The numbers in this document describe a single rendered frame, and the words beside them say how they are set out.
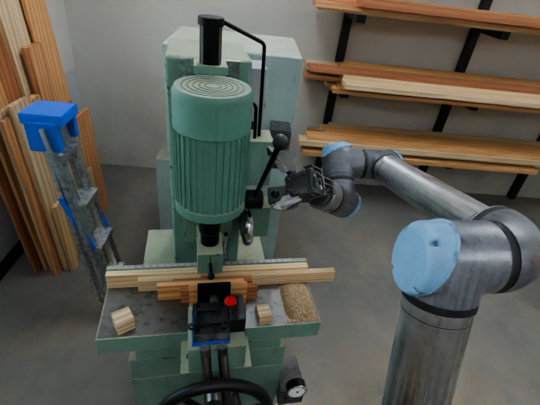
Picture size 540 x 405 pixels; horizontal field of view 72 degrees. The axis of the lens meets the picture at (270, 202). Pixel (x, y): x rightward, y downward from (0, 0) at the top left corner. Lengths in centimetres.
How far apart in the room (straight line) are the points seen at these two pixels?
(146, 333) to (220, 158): 51
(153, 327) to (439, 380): 70
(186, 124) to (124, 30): 252
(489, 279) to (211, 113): 56
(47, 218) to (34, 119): 86
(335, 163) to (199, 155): 44
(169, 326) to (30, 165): 142
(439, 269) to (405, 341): 16
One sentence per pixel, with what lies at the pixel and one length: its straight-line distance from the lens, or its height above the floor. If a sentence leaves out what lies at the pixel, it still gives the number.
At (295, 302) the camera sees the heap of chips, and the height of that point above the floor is 93.
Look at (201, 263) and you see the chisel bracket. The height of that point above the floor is 104.
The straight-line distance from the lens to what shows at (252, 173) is 113.
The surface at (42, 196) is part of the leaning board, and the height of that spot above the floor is 54.
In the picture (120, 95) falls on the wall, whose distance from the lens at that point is 342.
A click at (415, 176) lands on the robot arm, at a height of 135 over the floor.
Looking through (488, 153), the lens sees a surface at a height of 63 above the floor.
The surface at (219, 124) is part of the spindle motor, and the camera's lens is 77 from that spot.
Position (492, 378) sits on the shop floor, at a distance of 250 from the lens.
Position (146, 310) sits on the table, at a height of 90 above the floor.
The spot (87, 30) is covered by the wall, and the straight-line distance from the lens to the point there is 337.
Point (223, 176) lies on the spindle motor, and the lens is 83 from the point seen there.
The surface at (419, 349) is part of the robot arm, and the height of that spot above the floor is 126.
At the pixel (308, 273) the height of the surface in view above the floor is 94.
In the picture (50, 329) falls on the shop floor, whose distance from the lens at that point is 236.
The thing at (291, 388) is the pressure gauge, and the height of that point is 68.
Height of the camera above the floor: 174
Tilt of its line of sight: 33 degrees down
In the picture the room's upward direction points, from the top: 7 degrees clockwise
